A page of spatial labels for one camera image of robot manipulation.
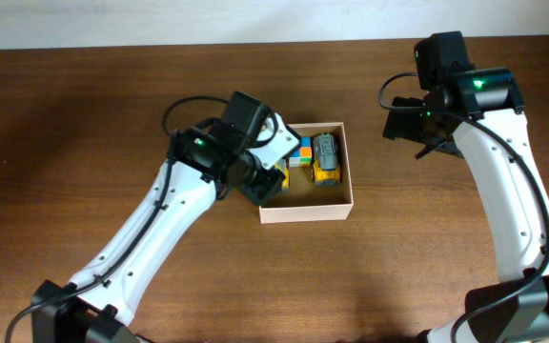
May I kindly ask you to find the yellow grey toy truck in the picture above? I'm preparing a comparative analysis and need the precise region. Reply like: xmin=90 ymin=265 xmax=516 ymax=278
xmin=275 ymin=159 xmax=290 ymax=192

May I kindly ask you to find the colourful puzzle cube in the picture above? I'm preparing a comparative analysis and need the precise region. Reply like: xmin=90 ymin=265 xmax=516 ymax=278
xmin=288 ymin=137 xmax=313 ymax=168

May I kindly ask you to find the yellow grey toy loader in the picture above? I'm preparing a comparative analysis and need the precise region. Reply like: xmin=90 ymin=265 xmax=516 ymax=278
xmin=313 ymin=133 xmax=341 ymax=186

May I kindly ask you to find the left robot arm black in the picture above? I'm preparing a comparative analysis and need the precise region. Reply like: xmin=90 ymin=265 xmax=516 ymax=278
xmin=25 ymin=91 xmax=301 ymax=342

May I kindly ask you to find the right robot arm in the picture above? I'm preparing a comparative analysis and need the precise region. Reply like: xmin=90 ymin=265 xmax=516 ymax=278
xmin=383 ymin=31 xmax=549 ymax=342

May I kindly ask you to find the white cardboard box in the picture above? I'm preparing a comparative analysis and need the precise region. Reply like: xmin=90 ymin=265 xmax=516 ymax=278
xmin=259 ymin=122 xmax=354 ymax=224

